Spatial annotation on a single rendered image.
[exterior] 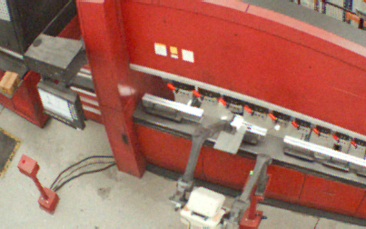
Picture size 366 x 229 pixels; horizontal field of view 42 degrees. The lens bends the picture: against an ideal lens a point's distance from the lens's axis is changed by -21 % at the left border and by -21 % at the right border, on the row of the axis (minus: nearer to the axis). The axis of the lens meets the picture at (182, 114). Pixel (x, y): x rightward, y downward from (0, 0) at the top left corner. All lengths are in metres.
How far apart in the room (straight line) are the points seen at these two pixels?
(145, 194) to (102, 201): 0.45
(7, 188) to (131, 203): 1.54
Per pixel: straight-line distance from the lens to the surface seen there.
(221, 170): 4.99
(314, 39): 3.51
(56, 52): 4.03
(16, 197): 5.77
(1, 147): 6.20
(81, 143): 5.88
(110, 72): 4.33
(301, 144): 4.54
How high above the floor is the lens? 4.72
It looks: 53 degrees down
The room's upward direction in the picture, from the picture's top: 7 degrees counter-clockwise
